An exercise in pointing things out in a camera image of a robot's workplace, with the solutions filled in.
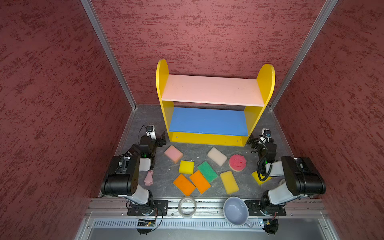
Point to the yellow sponge far right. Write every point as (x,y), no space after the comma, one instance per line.
(259,182)

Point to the small yellow square sponge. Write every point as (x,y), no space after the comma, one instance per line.
(186,167)

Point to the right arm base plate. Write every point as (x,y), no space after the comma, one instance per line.
(252,208)

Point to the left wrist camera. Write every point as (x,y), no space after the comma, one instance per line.
(151,129)

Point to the beige masking tape roll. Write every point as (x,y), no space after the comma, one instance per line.
(282,182)

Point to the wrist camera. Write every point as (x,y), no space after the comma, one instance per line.
(266,132)
(151,129)

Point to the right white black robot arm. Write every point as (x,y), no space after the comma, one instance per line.
(300,177)

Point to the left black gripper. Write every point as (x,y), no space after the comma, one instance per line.
(160,139)

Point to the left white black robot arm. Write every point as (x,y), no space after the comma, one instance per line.
(122,177)

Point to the lavender mug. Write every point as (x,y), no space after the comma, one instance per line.
(236,212)

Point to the orange sponge left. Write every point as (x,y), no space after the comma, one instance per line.
(184,185)

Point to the aluminium front rail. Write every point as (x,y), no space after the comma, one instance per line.
(206,208)

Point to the round pink smiley sponge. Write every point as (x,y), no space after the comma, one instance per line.
(237,163)

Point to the green sponge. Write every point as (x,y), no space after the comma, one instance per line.
(207,171)

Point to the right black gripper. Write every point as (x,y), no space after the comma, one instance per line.
(254,142)

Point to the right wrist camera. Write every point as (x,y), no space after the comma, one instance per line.
(266,132)

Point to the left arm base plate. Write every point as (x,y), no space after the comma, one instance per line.
(162,207)

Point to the long yellow sponge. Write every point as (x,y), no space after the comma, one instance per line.
(229,182)

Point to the clear tape roll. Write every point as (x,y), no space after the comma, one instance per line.
(187,207)

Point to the yellow shelf pink blue boards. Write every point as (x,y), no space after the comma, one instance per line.
(213,110)

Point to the beige white sponge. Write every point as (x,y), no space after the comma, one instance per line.
(218,157)

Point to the orange sponge right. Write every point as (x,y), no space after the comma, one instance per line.
(200,182)

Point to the orange sponge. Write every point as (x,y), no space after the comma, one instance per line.
(200,182)
(184,185)

